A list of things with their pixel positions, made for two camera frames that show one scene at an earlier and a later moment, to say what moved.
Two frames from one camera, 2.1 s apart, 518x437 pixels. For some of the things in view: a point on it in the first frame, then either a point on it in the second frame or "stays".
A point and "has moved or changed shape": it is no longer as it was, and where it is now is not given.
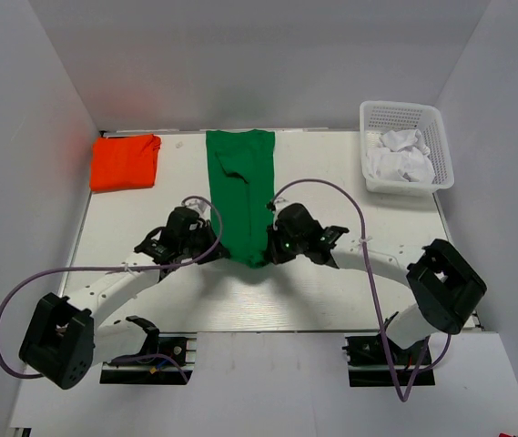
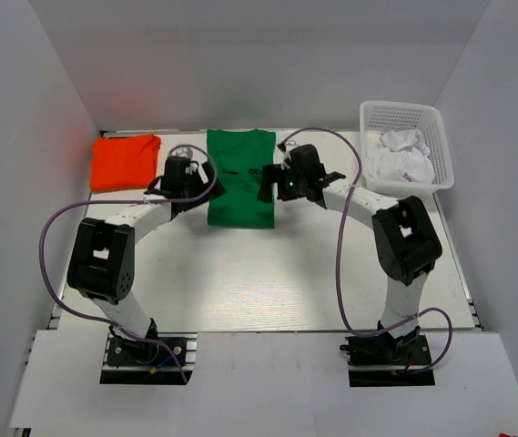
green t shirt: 241,180 has moved or changed shape
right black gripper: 273,248 → 273,180
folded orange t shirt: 124,162 stays
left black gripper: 213,246 → 205,183
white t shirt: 401,156 stays
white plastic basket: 403,149 stays
